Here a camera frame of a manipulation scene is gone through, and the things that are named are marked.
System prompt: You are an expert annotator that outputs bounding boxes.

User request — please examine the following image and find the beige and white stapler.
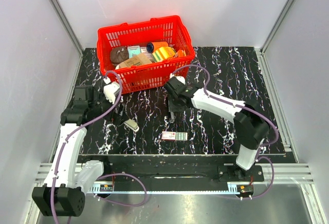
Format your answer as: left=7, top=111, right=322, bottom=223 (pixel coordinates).
left=123, top=119, right=139, bottom=132

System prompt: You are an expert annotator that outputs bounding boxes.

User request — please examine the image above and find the black stapler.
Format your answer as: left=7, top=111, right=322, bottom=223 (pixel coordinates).
left=168, top=100, right=177, bottom=124

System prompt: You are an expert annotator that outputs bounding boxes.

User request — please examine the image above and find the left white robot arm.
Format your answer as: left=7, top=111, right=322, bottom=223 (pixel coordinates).
left=32, top=82, right=122, bottom=220

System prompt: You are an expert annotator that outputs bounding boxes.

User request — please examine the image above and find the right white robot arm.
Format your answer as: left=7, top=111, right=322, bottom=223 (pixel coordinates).
left=164, top=76, right=270, bottom=181

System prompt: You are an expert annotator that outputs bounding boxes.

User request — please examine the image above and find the red white staple box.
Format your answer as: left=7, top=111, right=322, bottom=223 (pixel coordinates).
left=161, top=132, right=188, bottom=141

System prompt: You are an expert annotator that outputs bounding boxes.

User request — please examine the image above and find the orange snack packet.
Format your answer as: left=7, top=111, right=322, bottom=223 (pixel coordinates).
left=169, top=49, right=186, bottom=59

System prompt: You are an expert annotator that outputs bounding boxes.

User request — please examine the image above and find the yellow green sponge pack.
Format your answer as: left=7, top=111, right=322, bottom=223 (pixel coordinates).
left=152, top=46, right=176, bottom=62

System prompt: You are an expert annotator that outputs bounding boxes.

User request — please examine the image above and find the brown cardboard box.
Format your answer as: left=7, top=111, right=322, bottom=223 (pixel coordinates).
left=118, top=53, right=152, bottom=69

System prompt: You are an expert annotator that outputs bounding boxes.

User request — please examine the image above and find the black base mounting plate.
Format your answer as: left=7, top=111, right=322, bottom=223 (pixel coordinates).
left=77, top=154, right=265, bottom=193

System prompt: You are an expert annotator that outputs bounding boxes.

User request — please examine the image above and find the red plastic shopping basket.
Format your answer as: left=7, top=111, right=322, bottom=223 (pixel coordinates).
left=97, top=15, right=195, bottom=94

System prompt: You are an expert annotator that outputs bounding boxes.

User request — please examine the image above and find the orange tube blue cap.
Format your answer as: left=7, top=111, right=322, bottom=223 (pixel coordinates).
left=146, top=41, right=169, bottom=53

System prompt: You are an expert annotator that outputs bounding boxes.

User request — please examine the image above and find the brown round bun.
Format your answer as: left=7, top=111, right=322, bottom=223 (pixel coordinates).
left=110, top=46, right=129, bottom=65

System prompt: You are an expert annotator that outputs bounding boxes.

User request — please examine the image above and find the teal white small box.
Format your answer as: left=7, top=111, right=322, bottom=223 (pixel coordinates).
left=127, top=45, right=141, bottom=58

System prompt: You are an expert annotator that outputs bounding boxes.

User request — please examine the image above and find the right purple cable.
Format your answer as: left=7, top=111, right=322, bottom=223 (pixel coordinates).
left=171, top=64, right=280, bottom=200

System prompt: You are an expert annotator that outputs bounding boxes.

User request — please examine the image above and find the purple cable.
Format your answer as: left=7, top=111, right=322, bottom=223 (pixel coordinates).
left=50, top=70, right=148, bottom=224
left=171, top=64, right=280, bottom=200

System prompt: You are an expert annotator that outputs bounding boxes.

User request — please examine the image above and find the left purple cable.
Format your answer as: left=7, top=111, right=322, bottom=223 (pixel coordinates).
left=50, top=70, right=148, bottom=224

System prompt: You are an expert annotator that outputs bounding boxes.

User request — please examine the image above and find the aluminium frame rail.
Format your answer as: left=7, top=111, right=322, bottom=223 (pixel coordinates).
left=33, top=163, right=316, bottom=195

